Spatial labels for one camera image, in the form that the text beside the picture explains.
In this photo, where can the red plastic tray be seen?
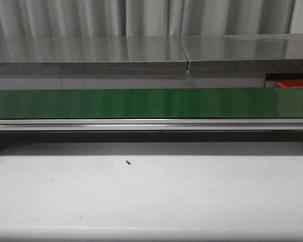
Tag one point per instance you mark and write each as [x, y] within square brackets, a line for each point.
[290, 83]

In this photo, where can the green conveyor belt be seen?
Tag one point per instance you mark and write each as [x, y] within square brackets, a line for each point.
[153, 103]

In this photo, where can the grey stone counter slab left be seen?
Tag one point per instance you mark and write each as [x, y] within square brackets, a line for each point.
[91, 56]

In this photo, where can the grey stone counter slab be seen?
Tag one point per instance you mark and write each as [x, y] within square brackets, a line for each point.
[91, 56]
[244, 54]

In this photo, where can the grey stone counter slab right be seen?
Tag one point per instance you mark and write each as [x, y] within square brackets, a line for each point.
[244, 54]

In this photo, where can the grey curtain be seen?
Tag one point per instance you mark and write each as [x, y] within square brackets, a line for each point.
[143, 18]

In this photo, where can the aluminium conveyor frame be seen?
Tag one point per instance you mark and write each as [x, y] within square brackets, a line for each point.
[151, 136]

